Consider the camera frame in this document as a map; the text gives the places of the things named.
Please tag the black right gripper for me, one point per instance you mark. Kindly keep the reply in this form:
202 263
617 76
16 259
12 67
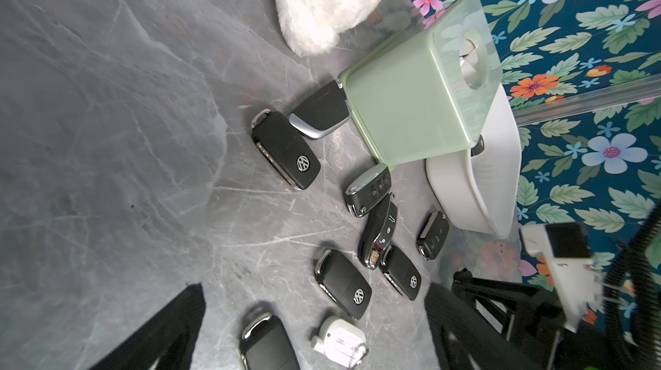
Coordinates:
534 323

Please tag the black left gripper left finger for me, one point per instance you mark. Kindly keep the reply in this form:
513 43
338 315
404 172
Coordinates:
165 341

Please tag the green tissue box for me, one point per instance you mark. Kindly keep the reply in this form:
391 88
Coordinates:
426 93

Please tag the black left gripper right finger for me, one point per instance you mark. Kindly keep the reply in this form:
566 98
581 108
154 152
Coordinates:
463 339

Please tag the black silver flip key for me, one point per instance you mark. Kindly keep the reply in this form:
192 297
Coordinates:
323 112

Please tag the black chrome button key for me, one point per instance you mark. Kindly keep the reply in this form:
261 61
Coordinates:
365 192

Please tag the black slim Porsche key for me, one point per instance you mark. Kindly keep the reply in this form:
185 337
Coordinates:
378 232

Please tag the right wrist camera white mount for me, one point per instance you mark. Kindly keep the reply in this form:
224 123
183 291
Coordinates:
570 261

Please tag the white key fob with tag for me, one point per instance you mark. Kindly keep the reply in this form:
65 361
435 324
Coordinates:
341 342

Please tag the white storage box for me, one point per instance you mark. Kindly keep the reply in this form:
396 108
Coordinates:
478 192

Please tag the black VW key front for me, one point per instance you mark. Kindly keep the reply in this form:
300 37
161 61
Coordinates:
265 345

